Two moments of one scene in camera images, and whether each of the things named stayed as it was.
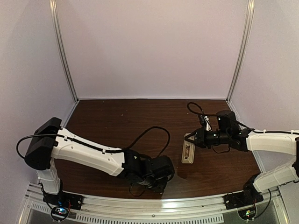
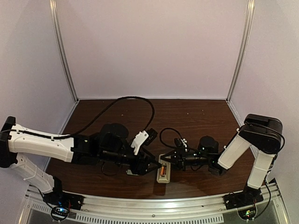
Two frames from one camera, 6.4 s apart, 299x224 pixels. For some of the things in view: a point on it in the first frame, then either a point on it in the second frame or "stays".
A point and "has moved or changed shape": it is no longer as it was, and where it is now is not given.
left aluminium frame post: [57, 30] stays
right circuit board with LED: [247, 213] stays
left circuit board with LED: [59, 213] stays
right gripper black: [199, 136] -> [180, 160]
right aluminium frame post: [248, 22] stays
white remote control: [188, 150] has moved or changed shape
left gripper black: [159, 188] -> [136, 163]
